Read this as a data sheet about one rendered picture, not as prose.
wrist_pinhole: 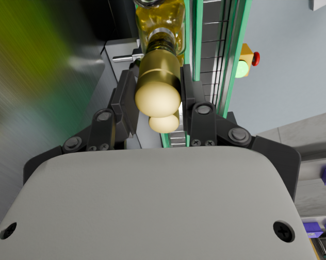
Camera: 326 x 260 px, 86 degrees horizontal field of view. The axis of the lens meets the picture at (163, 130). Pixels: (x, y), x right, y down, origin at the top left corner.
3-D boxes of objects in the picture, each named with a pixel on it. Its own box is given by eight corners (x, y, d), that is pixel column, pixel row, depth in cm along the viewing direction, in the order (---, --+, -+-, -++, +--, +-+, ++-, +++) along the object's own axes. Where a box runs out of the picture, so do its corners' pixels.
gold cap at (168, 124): (178, 108, 23) (179, 134, 20) (151, 109, 23) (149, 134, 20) (179, 85, 20) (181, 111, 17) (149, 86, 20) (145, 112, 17)
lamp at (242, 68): (231, 60, 48) (234, 65, 46) (248, 58, 48) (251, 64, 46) (228, 75, 51) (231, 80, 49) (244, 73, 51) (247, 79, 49)
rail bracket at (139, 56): (117, 33, 39) (102, 64, 30) (148, 30, 38) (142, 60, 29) (123, 51, 42) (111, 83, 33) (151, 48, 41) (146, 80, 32)
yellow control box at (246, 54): (222, 44, 52) (227, 56, 47) (248, 42, 51) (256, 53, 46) (219, 66, 57) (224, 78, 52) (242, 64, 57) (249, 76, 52)
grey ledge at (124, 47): (112, 30, 47) (101, 49, 39) (144, 26, 46) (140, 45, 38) (159, 181, 118) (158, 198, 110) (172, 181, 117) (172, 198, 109)
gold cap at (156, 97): (135, 51, 14) (126, 82, 11) (179, 46, 14) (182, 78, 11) (144, 87, 17) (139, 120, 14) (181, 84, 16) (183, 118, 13)
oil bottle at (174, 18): (147, -23, 31) (130, 16, 17) (179, -28, 31) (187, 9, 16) (152, 13, 35) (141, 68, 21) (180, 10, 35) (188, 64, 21)
